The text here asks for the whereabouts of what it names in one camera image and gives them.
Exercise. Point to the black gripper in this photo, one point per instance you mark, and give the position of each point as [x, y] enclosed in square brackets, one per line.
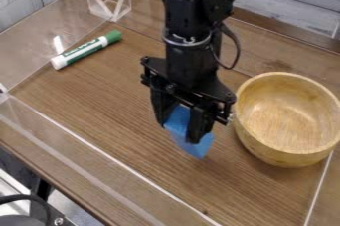
[210, 98]

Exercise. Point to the clear acrylic tray wall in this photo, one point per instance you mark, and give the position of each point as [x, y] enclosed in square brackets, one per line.
[79, 126]

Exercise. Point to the blue block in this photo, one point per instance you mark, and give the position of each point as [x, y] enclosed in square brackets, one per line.
[176, 126]

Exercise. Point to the green white marker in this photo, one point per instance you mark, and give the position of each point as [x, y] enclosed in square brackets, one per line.
[91, 47]

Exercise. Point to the brown wooden bowl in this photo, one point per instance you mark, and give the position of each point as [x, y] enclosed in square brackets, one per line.
[287, 119]

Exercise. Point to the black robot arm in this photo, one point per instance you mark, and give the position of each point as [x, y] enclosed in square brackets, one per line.
[183, 77]

